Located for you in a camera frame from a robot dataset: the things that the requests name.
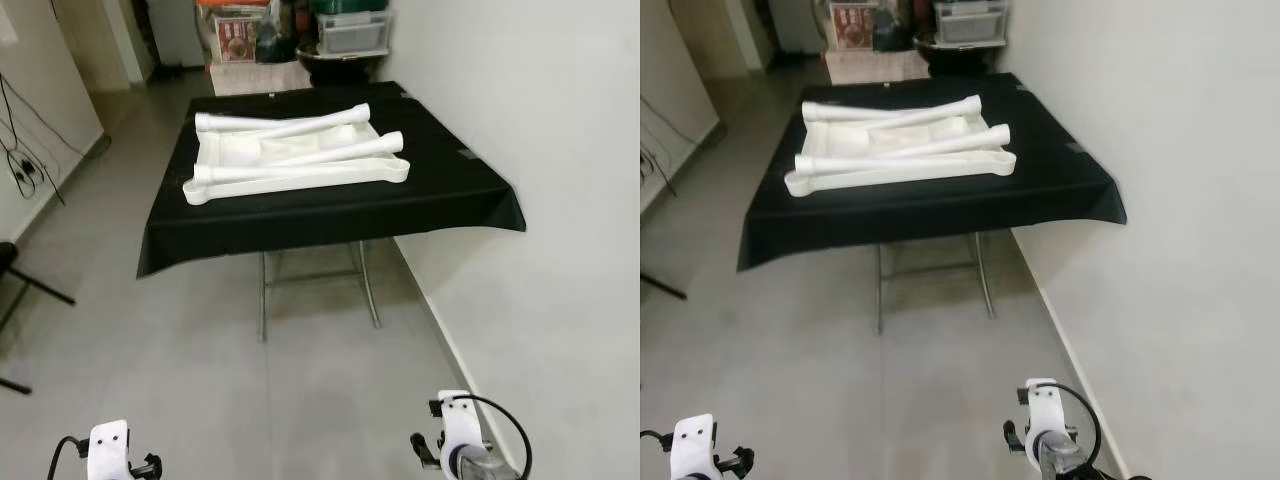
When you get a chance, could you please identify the red printed box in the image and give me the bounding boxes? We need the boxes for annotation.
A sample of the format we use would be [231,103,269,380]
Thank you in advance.
[215,10,263,64]
[830,2,879,51]

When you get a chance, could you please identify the black wall cable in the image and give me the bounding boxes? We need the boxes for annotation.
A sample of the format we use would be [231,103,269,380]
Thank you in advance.
[0,72,69,206]
[640,120,683,198]

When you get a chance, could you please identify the dark bag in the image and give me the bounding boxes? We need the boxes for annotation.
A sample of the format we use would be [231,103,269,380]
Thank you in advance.
[255,20,297,64]
[872,10,913,53]

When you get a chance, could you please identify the black folding chair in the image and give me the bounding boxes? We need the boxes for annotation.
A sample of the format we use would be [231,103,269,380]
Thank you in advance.
[640,272,689,301]
[0,240,77,396]

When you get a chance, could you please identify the pale low box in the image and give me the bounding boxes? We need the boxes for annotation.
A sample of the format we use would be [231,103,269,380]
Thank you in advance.
[208,62,313,97]
[825,50,931,86]

